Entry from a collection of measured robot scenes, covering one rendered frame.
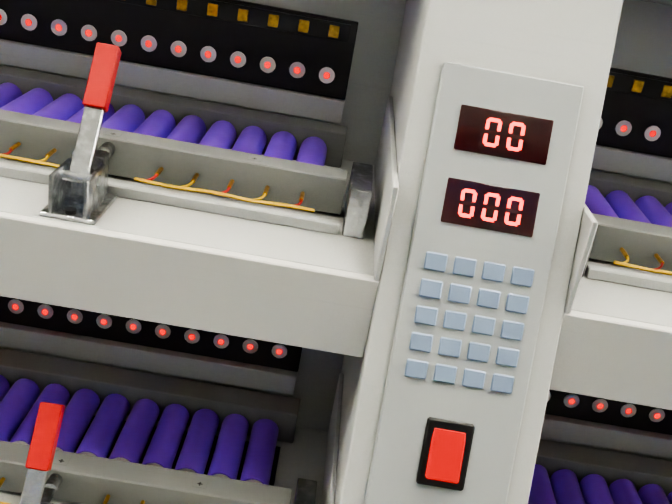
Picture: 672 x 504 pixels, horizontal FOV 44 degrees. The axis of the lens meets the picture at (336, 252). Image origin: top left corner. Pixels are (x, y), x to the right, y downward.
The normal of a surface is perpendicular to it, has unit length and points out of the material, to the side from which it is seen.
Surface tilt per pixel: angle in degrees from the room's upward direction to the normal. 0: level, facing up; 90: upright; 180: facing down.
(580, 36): 90
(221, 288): 111
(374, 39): 90
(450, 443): 84
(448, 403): 90
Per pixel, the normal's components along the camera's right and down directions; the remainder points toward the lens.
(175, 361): -0.04, 0.40
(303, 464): 0.17, -0.90
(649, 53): 0.01, 0.06
